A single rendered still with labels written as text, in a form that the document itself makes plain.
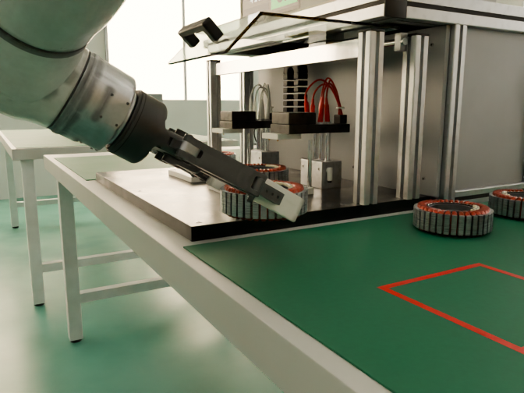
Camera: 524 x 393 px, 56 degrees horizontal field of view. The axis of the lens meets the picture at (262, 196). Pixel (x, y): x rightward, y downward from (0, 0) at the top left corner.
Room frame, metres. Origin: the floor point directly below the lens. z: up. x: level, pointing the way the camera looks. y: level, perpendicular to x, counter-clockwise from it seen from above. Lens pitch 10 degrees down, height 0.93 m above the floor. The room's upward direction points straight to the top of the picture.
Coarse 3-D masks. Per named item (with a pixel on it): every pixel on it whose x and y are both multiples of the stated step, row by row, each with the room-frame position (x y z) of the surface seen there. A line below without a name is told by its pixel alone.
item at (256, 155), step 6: (252, 150) 1.22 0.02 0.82; (258, 150) 1.21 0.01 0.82; (264, 150) 1.20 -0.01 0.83; (270, 150) 1.20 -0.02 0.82; (276, 150) 1.21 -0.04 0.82; (252, 156) 1.22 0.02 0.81; (258, 156) 1.19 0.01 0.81; (264, 156) 1.18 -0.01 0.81; (270, 156) 1.19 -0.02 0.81; (276, 156) 1.20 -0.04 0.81; (252, 162) 1.22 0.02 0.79; (258, 162) 1.19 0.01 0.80; (264, 162) 1.18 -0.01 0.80; (270, 162) 1.19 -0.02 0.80; (276, 162) 1.20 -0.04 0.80
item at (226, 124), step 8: (224, 112) 1.18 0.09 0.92; (232, 112) 1.14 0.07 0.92; (240, 112) 1.15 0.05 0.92; (248, 112) 1.16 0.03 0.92; (224, 120) 1.18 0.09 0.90; (232, 120) 1.14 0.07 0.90; (240, 120) 1.15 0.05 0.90; (248, 120) 1.16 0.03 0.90; (216, 128) 1.18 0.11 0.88; (224, 128) 1.18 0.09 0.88; (232, 128) 1.14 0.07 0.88; (240, 128) 1.15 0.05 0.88; (248, 128) 1.16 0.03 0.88; (256, 128) 1.17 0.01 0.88; (264, 128) 1.22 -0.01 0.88; (264, 144) 1.22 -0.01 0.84
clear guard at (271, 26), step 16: (256, 16) 0.73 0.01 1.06; (272, 16) 0.75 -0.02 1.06; (288, 16) 0.76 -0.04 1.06; (304, 16) 0.77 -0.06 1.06; (224, 32) 0.79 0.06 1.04; (240, 32) 0.72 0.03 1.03; (256, 32) 0.90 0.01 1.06; (272, 32) 0.90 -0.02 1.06; (288, 32) 0.90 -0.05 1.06; (304, 32) 0.90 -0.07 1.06; (320, 32) 0.90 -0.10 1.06; (336, 32) 0.90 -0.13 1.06; (352, 32) 0.90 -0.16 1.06; (192, 48) 0.86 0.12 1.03; (208, 48) 0.78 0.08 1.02; (224, 48) 0.71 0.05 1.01
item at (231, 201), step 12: (276, 180) 0.66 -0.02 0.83; (228, 192) 0.59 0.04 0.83; (240, 192) 0.58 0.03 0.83; (300, 192) 0.59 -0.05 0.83; (228, 204) 0.58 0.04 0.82; (240, 204) 0.57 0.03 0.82; (252, 204) 0.57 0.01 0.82; (228, 216) 0.60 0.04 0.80; (240, 216) 0.57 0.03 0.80; (252, 216) 0.57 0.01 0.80; (264, 216) 0.57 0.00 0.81; (276, 216) 0.57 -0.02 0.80
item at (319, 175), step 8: (304, 160) 1.02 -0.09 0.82; (312, 160) 1.00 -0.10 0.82; (320, 160) 1.00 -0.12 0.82; (336, 160) 1.00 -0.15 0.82; (304, 168) 1.02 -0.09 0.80; (312, 168) 0.99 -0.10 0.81; (320, 168) 0.97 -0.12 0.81; (336, 168) 0.98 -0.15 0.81; (304, 176) 1.02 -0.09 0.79; (312, 176) 0.99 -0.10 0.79; (320, 176) 0.97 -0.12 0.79; (336, 176) 0.98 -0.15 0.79; (304, 184) 1.02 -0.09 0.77; (312, 184) 0.99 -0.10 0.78; (320, 184) 0.97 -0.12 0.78; (328, 184) 0.97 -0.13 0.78; (336, 184) 0.98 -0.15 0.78
